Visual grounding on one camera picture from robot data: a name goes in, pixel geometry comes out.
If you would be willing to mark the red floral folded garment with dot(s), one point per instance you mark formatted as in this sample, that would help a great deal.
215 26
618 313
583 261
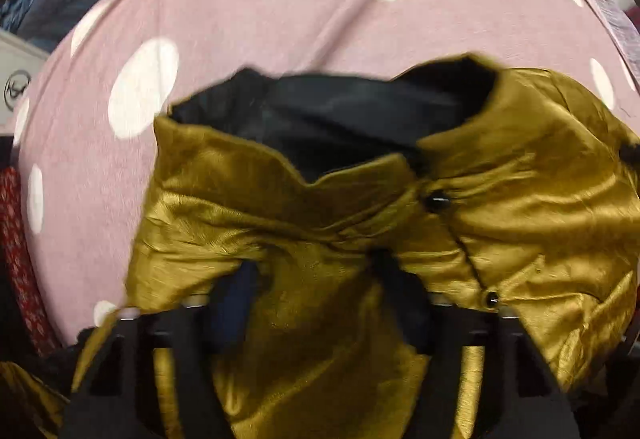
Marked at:
18 270

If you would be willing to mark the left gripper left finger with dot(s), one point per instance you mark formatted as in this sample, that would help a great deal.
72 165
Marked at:
118 396

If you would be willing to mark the mauve knitted blanket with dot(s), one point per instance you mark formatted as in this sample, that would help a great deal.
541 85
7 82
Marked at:
624 34

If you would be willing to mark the gold satin jacket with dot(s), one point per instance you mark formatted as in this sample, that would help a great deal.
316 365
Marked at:
450 253

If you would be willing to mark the white machine cabinet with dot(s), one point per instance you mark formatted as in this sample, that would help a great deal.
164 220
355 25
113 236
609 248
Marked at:
20 63

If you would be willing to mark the pink polka dot bedsheet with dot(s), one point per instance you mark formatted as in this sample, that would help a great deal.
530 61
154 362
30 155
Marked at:
84 137

